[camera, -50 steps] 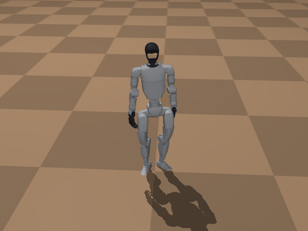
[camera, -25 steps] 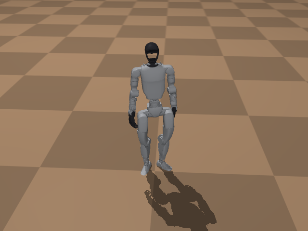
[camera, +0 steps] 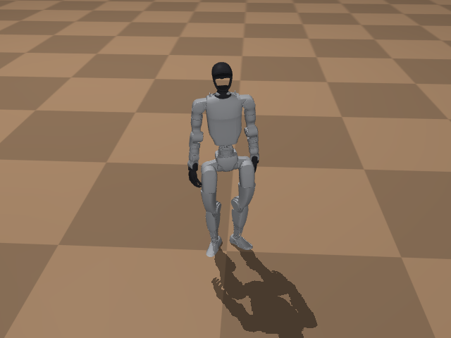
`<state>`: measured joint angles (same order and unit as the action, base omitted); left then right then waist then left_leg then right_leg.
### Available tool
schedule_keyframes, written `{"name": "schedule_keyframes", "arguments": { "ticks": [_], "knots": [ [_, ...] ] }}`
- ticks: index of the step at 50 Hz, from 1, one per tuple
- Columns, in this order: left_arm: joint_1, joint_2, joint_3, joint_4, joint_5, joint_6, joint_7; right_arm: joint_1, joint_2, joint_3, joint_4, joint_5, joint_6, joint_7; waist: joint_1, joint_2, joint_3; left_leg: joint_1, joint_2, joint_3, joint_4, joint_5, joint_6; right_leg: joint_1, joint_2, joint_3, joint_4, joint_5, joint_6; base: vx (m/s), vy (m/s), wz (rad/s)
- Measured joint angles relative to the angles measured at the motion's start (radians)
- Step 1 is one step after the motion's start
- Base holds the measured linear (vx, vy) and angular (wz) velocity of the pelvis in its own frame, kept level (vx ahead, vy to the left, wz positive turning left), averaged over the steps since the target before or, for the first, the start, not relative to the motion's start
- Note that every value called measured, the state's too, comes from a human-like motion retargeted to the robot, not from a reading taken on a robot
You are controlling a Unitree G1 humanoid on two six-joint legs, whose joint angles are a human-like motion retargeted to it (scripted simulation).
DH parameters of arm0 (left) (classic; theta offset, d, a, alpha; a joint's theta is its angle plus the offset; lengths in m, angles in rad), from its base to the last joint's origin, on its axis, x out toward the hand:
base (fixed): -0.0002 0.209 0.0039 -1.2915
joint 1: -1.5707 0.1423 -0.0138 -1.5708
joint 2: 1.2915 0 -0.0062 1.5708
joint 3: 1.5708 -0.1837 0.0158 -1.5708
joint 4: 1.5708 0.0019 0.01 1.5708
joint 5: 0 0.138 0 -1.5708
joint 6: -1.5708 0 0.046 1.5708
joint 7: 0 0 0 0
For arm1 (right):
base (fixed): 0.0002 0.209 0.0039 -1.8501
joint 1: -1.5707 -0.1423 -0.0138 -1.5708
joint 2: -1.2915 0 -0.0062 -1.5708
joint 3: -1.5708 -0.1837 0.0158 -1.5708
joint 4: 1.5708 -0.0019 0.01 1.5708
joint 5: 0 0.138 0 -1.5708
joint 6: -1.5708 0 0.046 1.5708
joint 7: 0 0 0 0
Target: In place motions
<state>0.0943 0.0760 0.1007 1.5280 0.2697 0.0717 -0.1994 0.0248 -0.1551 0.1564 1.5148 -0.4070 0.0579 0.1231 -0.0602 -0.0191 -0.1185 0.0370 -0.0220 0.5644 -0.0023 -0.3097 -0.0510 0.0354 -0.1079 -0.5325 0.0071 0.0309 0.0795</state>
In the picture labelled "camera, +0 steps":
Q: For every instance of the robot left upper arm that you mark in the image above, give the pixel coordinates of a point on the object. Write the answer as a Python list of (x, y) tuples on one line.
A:
[(250, 115)]

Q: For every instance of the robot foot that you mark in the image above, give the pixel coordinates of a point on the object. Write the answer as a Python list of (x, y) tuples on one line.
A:
[(213, 248), (241, 242)]

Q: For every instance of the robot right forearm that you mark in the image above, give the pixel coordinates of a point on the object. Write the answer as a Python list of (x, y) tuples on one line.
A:
[(194, 152)]

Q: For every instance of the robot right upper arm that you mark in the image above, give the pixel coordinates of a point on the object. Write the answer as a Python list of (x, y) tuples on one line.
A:
[(198, 107)]

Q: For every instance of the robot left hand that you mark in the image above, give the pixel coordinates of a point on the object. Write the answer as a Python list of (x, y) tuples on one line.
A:
[(254, 160)]

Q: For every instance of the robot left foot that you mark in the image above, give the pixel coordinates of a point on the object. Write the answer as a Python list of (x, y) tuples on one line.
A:
[(241, 242)]

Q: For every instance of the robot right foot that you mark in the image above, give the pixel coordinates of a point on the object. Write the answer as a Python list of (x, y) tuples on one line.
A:
[(213, 248)]

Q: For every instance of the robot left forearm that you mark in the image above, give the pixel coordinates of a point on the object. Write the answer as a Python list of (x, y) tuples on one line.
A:
[(253, 146)]

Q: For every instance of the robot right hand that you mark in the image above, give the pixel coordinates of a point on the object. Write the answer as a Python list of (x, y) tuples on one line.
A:
[(193, 175)]

